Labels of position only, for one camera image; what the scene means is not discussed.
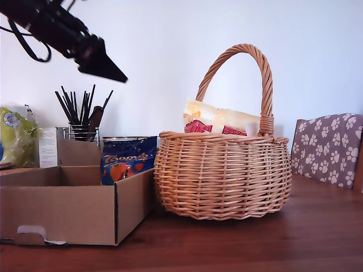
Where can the white paper bag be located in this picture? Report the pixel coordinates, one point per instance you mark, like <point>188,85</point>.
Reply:
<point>17,107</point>

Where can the red and white egg bag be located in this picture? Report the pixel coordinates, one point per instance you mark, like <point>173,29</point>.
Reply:
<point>204,116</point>

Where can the paw print chair cushion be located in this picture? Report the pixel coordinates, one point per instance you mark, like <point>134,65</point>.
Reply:
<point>326,147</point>

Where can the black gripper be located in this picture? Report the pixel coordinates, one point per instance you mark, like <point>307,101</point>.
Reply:
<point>71,37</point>

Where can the brown cardboard box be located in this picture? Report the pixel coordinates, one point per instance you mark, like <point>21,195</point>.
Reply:
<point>56,212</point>

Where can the white labelled tin can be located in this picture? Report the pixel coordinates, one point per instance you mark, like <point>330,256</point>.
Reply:
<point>119,137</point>

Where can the black thin stick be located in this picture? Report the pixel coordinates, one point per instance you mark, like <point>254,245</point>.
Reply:
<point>82,107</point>
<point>68,105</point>
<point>63,107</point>
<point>91,103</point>
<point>107,99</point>

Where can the brown cork coaster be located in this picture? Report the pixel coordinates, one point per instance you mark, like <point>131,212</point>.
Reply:
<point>5,165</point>

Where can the green produce bag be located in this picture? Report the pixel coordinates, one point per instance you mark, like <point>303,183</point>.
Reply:
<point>17,136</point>

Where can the white printed carton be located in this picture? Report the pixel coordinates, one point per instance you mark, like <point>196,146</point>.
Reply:
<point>48,147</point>

